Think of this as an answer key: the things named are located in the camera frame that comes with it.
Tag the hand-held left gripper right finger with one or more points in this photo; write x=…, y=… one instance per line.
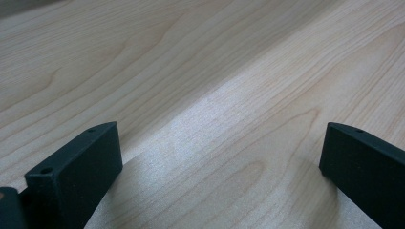
x=366, y=162

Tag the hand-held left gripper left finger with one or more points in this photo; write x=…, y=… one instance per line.
x=76, y=175

